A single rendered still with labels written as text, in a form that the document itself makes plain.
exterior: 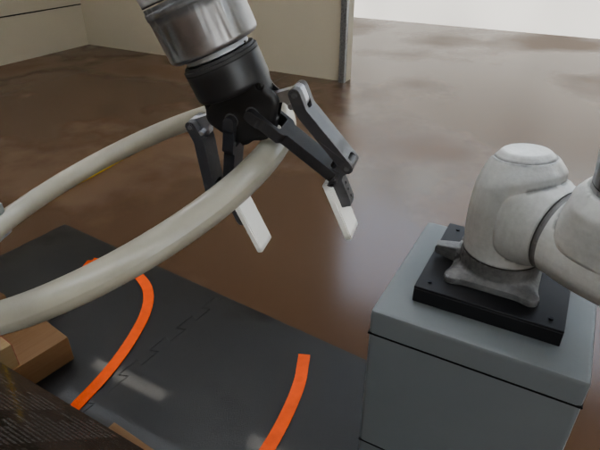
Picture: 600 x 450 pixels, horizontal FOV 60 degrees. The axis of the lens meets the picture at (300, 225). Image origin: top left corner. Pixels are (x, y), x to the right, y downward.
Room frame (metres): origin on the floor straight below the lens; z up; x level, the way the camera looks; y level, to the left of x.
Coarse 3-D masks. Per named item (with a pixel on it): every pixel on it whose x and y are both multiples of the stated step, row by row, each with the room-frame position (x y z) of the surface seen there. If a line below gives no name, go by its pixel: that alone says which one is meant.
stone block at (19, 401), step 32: (0, 384) 0.72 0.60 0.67; (32, 384) 0.77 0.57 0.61; (0, 416) 0.59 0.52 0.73; (32, 416) 0.63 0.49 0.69; (64, 416) 0.67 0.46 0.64; (0, 448) 0.49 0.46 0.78; (32, 448) 0.52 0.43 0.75; (64, 448) 0.55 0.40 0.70; (96, 448) 0.58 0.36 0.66; (128, 448) 0.62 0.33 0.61
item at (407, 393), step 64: (384, 320) 0.78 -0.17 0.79; (448, 320) 0.76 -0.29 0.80; (576, 320) 0.76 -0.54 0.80; (384, 384) 0.77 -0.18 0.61; (448, 384) 0.71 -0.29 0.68; (512, 384) 0.66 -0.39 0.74; (576, 384) 0.61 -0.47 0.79; (384, 448) 0.76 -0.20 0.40; (448, 448) 0.70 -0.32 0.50; (512, 448) 0.64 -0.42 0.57
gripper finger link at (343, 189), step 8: (352, 160) 0.46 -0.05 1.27; (336, 168) 0.47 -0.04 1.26; (344, 176) 0.47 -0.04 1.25; (336, 184) 0.47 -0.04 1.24; (344, 184) 0.47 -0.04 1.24; (336, 192) 0.47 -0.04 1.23; (344, 192) 0.47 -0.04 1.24; (352, 192) 0.48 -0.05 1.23; (344, 200) 0.47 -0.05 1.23; (352, 200) 0.47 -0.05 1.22
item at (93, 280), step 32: (160, 128) 0.79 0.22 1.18; (96, 160) 0.76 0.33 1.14; (256, 160) 0.46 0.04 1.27; (32, 192) 0.70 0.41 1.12; (64, 192) 0.73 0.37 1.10; (224, 192) 0.41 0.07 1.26; (0, 224) 0.63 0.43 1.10; (160, 224) 0.38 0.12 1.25; (192, 224) 0.38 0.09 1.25; (128, 256) 0.35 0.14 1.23; (160, 256) 0.36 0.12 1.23; (32, 288) 0.35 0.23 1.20; (64, 288) 0.34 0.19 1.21; (96, 288) 0.34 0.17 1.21; (0, 320) 0.33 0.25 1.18; (32, 320) 0.33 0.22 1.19
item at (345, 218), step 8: (328, 192) 0.46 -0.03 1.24; (336, 200) 0.46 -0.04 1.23; (336, 208) 0.46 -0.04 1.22; (344, 208) 0.47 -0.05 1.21; (336, 216) 0.46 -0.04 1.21; (344, 216) 0.46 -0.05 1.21; (352, 216) 0.48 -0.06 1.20; (344, 224) 0.46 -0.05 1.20; (352, 224) 0.47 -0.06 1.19; (344, 232) 0.46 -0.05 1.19; (352, 232) 0.47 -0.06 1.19
